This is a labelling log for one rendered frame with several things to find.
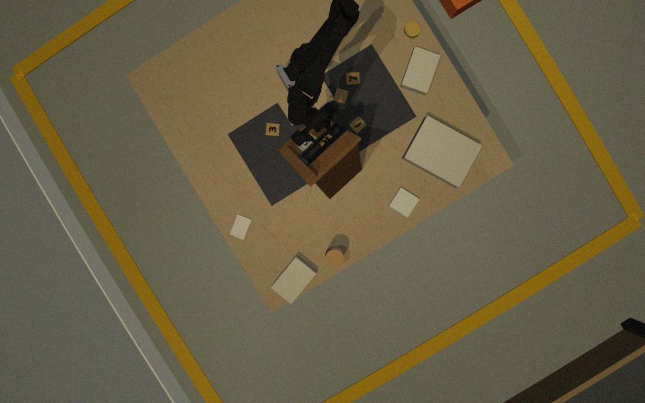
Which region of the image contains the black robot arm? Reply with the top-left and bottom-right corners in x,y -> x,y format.
283,0 -> 359,133

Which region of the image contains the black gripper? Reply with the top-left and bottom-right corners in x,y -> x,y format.
291,103 -> 338,147

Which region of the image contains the white paper ticket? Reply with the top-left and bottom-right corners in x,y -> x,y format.
298,134 -> 317,151

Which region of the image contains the yellow round disc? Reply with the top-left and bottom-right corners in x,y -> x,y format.
404,21 -> 420,38

